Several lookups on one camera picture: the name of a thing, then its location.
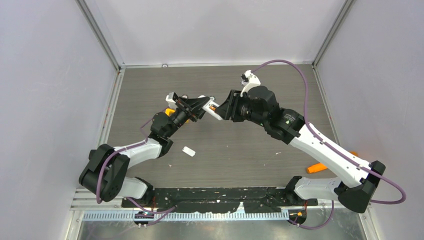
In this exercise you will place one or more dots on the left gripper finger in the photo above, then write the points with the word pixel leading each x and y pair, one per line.
pixel 197 115
pixel 195 104

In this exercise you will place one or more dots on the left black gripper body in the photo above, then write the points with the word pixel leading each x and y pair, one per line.
pixel 184 108

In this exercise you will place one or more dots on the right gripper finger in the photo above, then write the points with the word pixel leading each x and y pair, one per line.
pixel 232 96
pixel 225 111

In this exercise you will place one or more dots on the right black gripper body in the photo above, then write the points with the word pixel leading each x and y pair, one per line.
pixel 244 110

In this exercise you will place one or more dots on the white remote control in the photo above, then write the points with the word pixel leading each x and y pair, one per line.
pixel 207 109

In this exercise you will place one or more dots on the white battery cover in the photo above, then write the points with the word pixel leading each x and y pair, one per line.
pixel 190 152

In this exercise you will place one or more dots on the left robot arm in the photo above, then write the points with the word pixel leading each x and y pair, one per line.
pixel 105 174

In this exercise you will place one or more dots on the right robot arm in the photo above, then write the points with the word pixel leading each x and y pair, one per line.
pixel 355 182

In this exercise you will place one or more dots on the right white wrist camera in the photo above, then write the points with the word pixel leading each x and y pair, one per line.
pixel 248 80

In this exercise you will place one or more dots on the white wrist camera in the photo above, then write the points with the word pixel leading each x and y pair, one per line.
pixel 248 80
pixel 171 98

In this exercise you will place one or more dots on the yellow plastic triangle frame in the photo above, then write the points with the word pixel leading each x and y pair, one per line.
pixel 169 111

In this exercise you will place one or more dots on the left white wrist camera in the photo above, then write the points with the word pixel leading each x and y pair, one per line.
pixel 171 98

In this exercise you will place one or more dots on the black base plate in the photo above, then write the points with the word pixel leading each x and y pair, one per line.
pixel 220 200

